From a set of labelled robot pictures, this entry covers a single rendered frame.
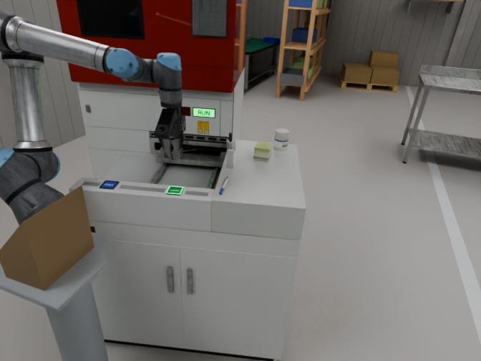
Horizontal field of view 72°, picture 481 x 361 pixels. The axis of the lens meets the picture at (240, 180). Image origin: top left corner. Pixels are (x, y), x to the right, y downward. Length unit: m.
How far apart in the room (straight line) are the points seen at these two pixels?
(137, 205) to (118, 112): 0.72
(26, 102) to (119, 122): 0.72
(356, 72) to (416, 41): 1.72
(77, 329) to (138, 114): 1.05
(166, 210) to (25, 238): 0.48
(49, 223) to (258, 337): 1.07
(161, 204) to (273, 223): 0.43
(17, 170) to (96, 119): 0.87
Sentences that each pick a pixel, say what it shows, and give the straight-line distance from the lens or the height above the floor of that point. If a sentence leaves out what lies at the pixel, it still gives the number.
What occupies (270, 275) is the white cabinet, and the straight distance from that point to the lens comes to 1.44.
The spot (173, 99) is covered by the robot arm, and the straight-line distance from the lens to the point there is 1.15.
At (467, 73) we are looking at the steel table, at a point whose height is 0.98.
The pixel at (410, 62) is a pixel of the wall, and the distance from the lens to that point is 9.22.
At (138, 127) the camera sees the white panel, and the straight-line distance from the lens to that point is 1.91.
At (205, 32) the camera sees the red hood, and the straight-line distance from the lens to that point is 1.65.
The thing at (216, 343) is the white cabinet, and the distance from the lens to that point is 1.80.
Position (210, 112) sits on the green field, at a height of 1.10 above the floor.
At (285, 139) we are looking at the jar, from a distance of 1.68.
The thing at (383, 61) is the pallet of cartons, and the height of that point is 0.57.
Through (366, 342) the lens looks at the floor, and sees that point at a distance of 2.16.
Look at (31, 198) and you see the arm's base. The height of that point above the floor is 1.08.
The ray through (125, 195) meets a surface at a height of 0.95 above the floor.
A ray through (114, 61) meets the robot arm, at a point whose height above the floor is 1.46.
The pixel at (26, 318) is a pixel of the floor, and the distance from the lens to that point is 2.35.
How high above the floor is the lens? 1.62
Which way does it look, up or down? 28 degrees down
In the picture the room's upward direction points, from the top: 3 degrees clockwise
